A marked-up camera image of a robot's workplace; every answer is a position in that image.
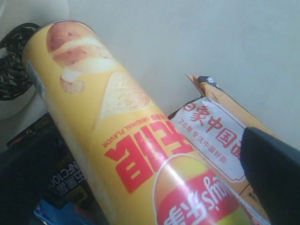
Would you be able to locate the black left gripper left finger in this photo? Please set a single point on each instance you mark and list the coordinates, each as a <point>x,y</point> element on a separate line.
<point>26,169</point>

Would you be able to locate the blue instant noodle bag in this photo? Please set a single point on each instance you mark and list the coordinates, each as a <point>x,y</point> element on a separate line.
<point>68,215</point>

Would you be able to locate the small dark purple box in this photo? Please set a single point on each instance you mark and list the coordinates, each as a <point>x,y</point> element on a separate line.
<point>68,181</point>

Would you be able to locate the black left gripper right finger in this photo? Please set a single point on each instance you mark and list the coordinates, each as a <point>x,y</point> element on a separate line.
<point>272,168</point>

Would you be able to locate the yellow Lays chips can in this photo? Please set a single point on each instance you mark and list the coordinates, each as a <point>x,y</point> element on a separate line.
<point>141,170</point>

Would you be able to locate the orange instant noodle bag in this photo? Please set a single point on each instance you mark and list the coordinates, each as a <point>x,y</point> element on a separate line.
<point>214,124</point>

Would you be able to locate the cream bin with circle mark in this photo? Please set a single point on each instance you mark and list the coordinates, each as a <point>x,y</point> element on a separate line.
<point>19,20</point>

